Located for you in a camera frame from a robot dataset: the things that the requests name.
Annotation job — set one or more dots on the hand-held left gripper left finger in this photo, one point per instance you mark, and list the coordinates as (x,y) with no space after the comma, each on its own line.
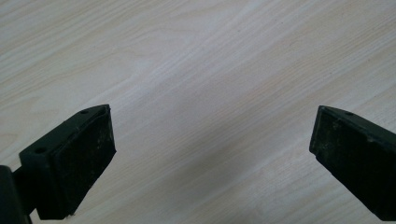
(71,161)

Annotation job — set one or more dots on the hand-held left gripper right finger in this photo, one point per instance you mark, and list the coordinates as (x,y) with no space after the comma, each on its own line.
(358,155)

